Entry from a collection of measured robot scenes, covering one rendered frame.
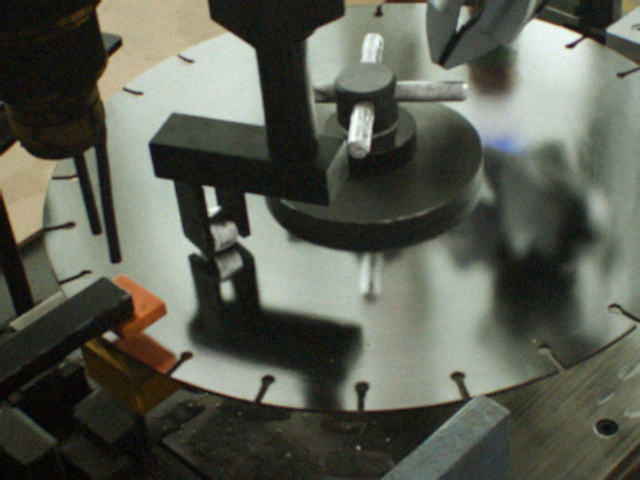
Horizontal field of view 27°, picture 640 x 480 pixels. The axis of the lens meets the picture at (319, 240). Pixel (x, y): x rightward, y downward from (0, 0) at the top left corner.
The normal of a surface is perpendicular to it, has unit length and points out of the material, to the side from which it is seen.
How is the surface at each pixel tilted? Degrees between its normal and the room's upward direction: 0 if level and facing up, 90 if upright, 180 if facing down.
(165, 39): 0
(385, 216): 5
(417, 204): 5
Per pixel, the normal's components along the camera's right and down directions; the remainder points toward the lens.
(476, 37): -0.14, 0.46
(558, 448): -0.08, -0.77
